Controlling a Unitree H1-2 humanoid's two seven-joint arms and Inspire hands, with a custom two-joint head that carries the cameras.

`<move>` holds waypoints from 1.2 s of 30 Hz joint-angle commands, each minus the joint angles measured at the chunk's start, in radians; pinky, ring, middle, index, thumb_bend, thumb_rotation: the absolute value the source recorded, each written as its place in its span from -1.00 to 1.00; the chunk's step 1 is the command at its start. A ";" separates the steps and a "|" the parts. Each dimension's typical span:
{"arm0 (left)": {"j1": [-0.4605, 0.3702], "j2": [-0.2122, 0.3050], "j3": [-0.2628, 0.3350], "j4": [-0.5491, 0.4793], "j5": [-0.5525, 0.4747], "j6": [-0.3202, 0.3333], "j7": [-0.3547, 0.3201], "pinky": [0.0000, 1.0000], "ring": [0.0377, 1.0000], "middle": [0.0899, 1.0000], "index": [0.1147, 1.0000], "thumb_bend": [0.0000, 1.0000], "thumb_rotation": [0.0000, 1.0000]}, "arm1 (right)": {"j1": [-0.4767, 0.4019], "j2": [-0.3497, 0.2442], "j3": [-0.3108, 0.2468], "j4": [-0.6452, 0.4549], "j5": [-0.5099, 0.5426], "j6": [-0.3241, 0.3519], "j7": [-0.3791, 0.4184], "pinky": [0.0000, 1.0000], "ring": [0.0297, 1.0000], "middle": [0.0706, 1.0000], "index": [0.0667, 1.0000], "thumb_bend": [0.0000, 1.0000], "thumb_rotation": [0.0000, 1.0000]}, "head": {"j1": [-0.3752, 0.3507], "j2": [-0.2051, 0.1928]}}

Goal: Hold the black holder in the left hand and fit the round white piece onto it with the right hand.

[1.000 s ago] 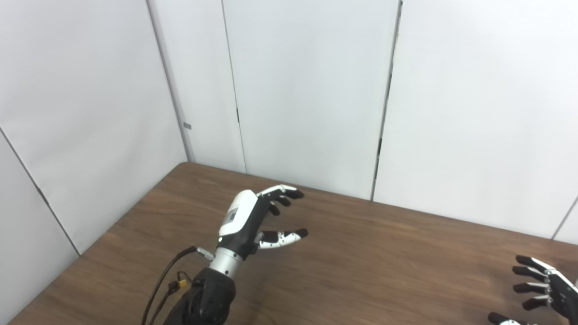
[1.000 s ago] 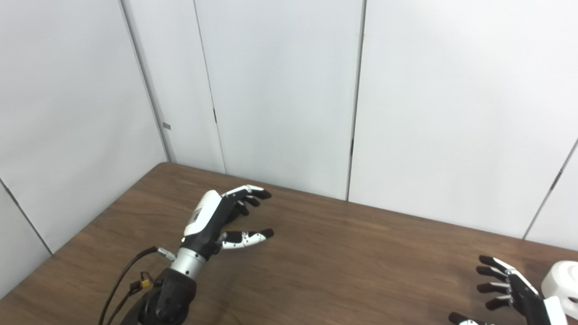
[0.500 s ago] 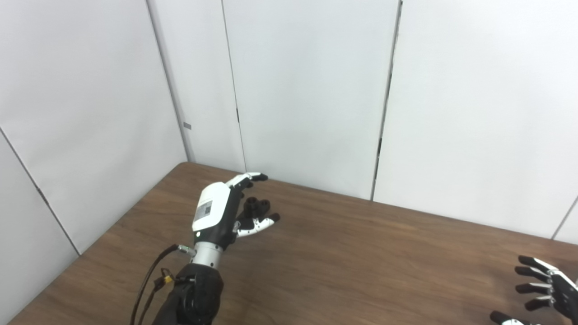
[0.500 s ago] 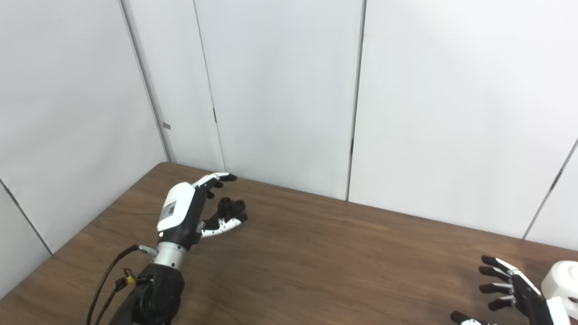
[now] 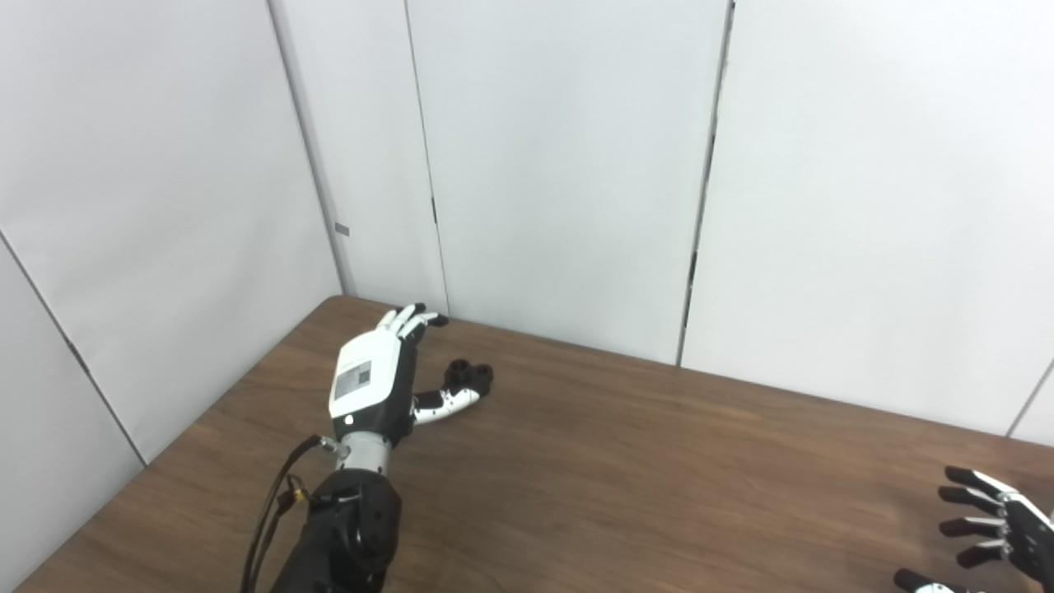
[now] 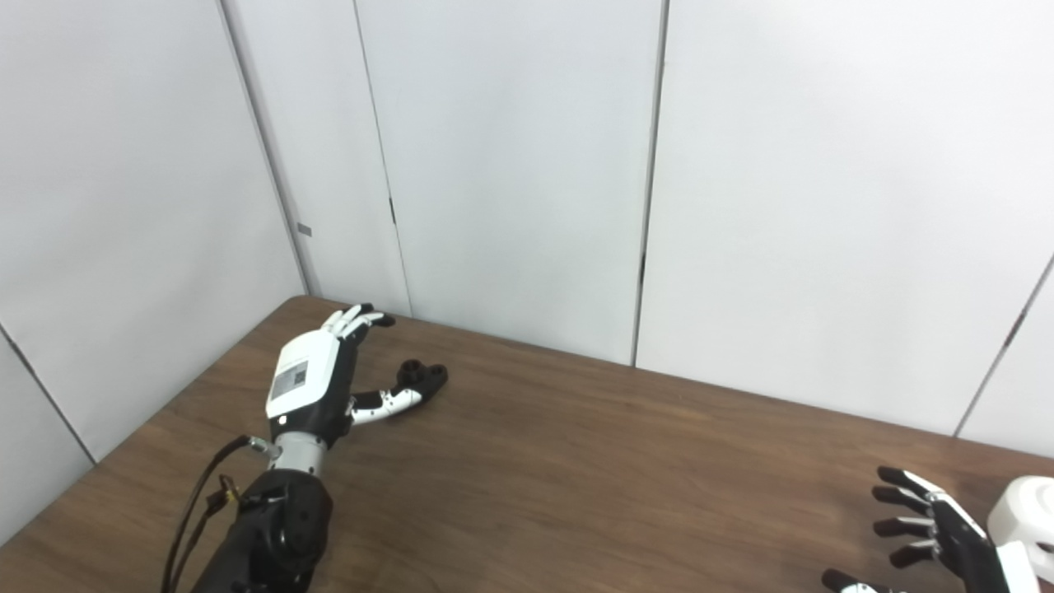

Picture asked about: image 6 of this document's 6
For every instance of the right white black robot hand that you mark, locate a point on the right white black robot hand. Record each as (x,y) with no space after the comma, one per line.
(963,543)

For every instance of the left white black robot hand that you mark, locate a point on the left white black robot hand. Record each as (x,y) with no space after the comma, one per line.
(305,379)

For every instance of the round white piece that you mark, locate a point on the round white piece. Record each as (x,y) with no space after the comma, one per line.
(1025,511)

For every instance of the black flanged holder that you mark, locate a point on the black flanged holder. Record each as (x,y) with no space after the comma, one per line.
(424,376)

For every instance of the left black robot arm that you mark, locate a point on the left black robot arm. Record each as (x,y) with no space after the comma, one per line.
(272,535)

